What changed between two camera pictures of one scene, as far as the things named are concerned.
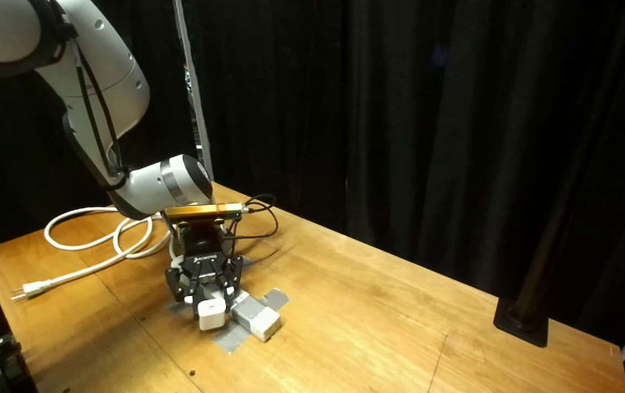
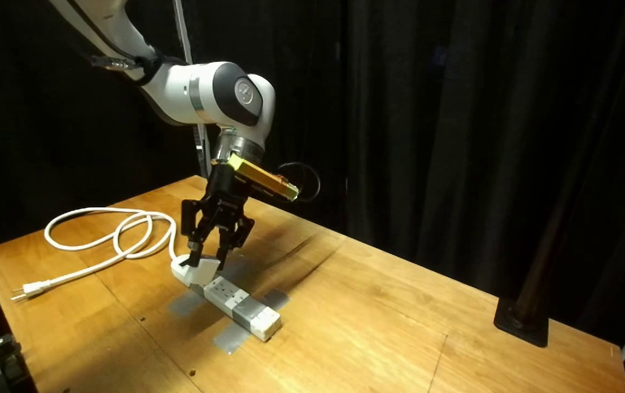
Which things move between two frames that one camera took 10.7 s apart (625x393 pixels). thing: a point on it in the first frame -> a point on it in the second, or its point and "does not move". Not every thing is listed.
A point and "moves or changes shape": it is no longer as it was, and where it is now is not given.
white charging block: (213, 313) moves or changes shape
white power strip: (255, 314) does not move
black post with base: (528, 310) does not move
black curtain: (429, 129) does not move
